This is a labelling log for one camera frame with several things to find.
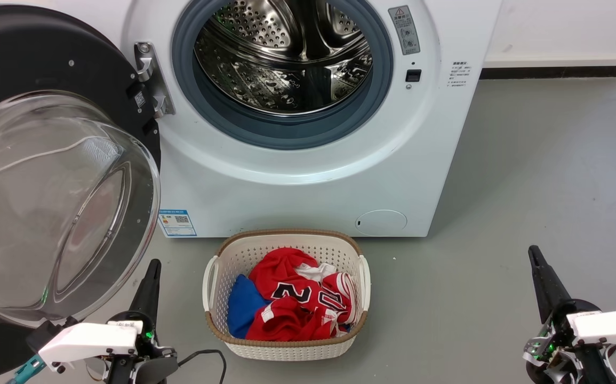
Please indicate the white garment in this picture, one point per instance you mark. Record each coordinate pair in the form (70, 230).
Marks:
(316, 271)

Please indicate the black round glass washer door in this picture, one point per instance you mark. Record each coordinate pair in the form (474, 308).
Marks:
(46, 58)

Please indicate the beige perforated laundry basket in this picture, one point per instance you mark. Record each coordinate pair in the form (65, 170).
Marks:
(244, 250)

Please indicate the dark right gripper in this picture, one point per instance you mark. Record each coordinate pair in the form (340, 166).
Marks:
(564, 312)

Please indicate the dark wall baseboard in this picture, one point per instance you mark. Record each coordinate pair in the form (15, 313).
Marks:
(553, 72)

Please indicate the blue garment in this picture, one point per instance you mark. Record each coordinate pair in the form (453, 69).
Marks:
(244, 306)

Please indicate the red numbered sports jersey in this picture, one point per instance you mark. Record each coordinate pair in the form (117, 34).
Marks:
(286, 320)

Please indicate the silver metal door hinge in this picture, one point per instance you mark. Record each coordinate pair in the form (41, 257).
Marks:
(150, 74)

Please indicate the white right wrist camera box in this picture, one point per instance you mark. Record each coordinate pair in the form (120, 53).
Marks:
(612, 325)

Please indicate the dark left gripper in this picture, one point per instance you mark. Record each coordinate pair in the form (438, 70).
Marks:
(158, 368)

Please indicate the black door lock latch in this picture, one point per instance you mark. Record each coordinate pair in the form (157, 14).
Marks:
(413, 76)

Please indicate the blue energy label sticker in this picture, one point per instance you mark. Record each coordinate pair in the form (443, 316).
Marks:
(177, 223)

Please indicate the grey warning sticker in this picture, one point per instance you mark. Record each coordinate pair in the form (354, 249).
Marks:
(405, 31)

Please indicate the steel washer drum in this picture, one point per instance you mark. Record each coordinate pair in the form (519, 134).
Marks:
(286, 69)

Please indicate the round white filter cover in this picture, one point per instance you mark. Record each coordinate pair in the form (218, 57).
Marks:
(381, 223)

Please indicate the white front-load washing machine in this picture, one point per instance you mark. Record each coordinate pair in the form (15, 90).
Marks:
(286, 202)

